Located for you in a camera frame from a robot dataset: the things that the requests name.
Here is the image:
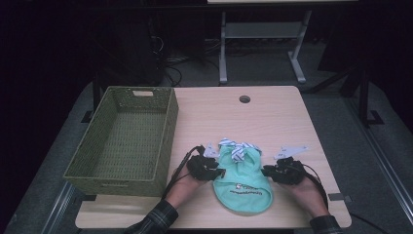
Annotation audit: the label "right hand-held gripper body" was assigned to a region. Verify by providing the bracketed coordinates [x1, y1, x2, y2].
[273, 144, 310, 186]

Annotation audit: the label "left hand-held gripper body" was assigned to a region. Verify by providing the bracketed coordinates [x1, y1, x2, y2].
[186, 142, 222, 181]

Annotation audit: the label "teal striped small garment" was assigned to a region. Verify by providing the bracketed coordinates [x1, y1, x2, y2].
[212, 137, 275, 216]

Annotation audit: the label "green woven basket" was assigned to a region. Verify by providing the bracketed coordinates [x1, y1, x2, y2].
[62, 85, 180, 198]

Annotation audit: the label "person's left hand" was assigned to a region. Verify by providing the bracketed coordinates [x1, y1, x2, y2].
[165, 168, 209, 210]

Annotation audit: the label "person's right hand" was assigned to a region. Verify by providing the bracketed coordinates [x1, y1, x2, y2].
[281, 175, 329, 218]

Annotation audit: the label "grey tape strip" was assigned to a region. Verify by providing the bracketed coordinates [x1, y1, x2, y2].
[327, 192, 353, 203]

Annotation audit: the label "black metal stand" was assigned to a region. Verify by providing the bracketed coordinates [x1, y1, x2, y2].
[357, 66, 385, 129]
[80, 72, 102, 124]

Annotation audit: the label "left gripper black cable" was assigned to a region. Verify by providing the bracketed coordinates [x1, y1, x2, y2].
[161, 144, 207, 200]

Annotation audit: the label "metal floor rail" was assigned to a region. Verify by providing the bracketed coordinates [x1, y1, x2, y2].
[41, 180, 76, 234]
[345, 97, 413, 226]

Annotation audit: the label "black floor cables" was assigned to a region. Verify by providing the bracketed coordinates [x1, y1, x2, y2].
[149, 19, 228, 88]

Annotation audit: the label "white metal frame desk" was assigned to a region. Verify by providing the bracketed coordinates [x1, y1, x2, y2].
[206, 0, 358, 85]

